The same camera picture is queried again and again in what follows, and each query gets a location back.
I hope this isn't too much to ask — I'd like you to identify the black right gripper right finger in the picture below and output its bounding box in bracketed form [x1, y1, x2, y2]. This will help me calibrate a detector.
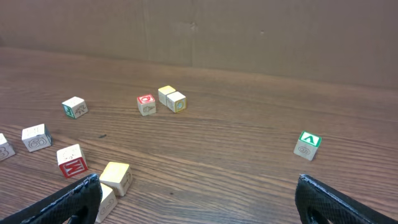
[295, 174, 397, 224]

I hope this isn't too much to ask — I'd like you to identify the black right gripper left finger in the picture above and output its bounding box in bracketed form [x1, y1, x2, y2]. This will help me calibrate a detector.
[1, 174, 102, 224]

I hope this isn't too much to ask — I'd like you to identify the plain wooden block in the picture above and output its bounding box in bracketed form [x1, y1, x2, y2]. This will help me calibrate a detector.
[95, 184, 118, 223]

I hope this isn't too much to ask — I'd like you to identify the red W wooden block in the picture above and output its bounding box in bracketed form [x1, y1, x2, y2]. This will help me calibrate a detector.
[57, 144, 88, 178]

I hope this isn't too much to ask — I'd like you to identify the yellow wooden block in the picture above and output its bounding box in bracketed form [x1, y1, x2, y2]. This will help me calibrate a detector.
[99, 162, 132, 196]

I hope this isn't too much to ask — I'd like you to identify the blue-sided wooden block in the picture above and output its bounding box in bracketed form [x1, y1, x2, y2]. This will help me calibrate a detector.
[21, 124, 53, 152]

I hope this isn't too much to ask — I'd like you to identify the green A wooden block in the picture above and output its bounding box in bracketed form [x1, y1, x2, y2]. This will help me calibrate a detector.
[294, 131, 322, 161]

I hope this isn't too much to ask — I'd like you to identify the green-sided wooden block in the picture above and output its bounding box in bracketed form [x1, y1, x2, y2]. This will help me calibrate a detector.
[62, 96, 88, 119]

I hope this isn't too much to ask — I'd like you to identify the red-topped wooden block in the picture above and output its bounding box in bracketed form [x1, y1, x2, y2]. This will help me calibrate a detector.
[137, 94, 156, 116]

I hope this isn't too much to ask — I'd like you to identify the yellow-topped wooden block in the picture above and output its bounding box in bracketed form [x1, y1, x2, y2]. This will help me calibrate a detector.
[158, 85, 176, 106]

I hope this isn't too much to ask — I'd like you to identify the yellow-sided wooden block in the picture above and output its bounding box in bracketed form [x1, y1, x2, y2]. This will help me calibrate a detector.
[166, 91, 187, 113]

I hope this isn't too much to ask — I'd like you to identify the cardboard back wall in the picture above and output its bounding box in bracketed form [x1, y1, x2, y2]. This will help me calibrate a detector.
[1, 0, 397, 88]

